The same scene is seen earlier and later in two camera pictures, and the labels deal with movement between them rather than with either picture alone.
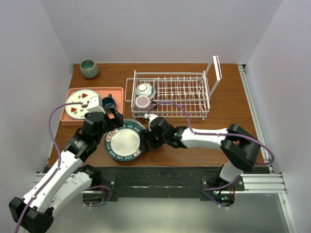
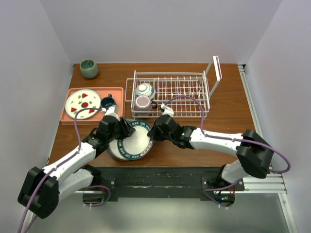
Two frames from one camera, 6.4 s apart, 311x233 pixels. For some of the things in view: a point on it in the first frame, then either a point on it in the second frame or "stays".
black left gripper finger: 118,120 → 126,129
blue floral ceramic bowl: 145,89 stays
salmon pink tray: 117,92 stays
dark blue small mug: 109,102 stays
